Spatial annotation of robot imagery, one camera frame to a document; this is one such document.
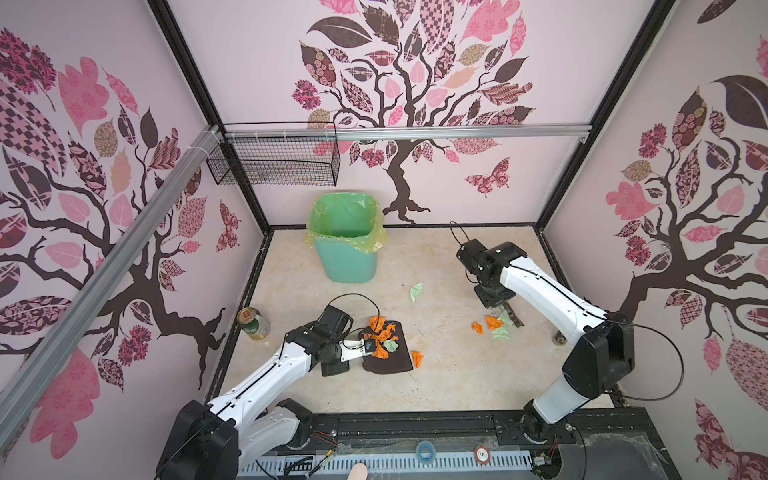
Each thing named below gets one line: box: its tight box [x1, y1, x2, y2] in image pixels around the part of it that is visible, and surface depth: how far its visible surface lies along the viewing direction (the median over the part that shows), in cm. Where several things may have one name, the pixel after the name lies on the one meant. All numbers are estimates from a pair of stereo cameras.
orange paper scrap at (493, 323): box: [485, 315, 505, 331], surface depth 94 cm
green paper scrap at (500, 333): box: [492, 327, 511, 340], surface depth 92 cm
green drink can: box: [236, 306, 271, 341], surface depth 85 cm
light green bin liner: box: [304, 192, 389, 253], surface depth 97 cm
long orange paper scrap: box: [364, 316, 399, 359], surface depth 90 cm
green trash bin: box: [304, 192, 389, 283], surface depth 97 cm
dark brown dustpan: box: [362, 320, 413, 375], surface depth 88 cm
